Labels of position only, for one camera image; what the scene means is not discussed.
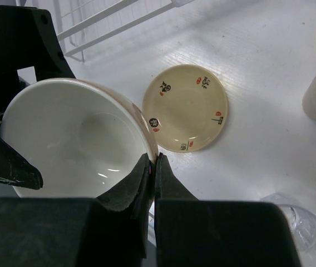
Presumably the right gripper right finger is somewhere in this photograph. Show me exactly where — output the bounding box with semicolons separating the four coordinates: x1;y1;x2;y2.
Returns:
154;153;198;200

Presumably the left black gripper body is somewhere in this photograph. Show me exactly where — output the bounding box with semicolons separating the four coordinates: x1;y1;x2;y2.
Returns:
0;5;74;113

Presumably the white floral bowl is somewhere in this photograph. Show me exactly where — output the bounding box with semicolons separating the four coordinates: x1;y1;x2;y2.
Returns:
1;78;158;197

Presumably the clear glass tumbler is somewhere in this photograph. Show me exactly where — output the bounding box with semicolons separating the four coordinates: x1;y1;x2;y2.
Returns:
260;193;316;266

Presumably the white wire dish rack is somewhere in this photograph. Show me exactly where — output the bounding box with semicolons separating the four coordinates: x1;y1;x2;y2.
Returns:
53;0;190;62

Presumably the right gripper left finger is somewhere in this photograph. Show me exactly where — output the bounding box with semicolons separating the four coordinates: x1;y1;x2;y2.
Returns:
96;154;151;219

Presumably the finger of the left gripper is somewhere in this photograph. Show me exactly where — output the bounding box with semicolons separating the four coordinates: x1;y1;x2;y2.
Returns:
0;138;43;190

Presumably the beige plate with red stamps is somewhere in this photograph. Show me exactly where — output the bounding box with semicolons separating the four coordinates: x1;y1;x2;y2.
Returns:
142;65;229;152

